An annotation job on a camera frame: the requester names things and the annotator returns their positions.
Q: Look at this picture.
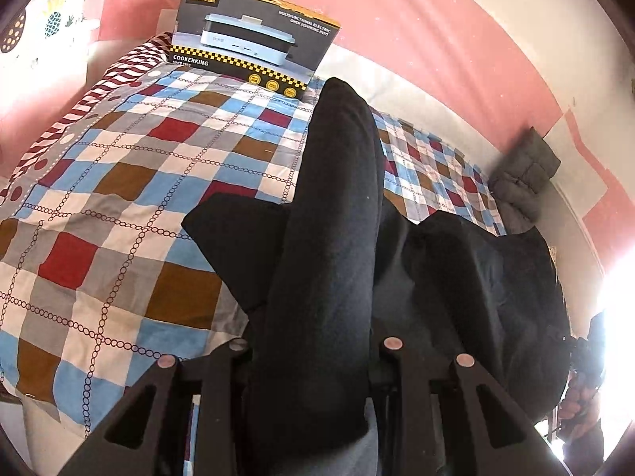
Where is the electric cooker cardboard box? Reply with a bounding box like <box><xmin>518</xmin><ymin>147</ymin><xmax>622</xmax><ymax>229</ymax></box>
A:
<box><xmin>169</xmin><ymin>0</ymin><xmax>343</xmax><ymax>102</ymax></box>

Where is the person's right hand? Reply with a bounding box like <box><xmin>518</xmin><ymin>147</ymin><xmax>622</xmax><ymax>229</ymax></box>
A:
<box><xmin>560</xmin><ymin>376</ymin><xmax>605</xmax><ymax>441</ymax></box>

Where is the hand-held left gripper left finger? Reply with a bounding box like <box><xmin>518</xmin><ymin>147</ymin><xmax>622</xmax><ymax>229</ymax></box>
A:
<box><xmin>60</xmin><ymin>340</ymin><xmax>255</xmax><ymax>476</ymax></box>

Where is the red white striped bedsheet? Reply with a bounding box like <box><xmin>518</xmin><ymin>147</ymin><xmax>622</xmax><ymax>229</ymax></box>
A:
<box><xmin>0</xmin><ymin>32</ymin><xmax>173</xmax><ymax>199</ymax></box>

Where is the black garment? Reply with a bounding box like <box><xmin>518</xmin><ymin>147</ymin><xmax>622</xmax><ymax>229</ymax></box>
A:
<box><xmin>181</xmin><ymin>77</ymin><xmax>572</xmax><ymax>476</ymax></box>

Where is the pineapple print curtain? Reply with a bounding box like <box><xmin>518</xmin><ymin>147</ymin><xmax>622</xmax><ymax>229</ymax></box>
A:
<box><xmin>0</xmin><ymin>0</ymin><xmax>103</xmax><ymax>63</ymax></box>

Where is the checked patchwork blanket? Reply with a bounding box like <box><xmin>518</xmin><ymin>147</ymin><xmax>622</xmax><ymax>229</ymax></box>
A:
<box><xmin>0</xmin><ymin>67</ymin><xmax>508</xmax><ymax>463</ymax></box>

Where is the grey quilted cushion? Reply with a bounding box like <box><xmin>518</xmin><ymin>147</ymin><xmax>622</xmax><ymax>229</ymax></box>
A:
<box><xmin>489</xmin><ymin>126</ymin><xmax>562</xmax><ymax>237</ymax></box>

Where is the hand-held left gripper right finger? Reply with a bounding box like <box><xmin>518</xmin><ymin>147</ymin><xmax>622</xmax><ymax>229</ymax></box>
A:
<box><xmin>368</xmin><ymin>320</ymin><xmax>572</xmax><ymax>476</ymax></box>

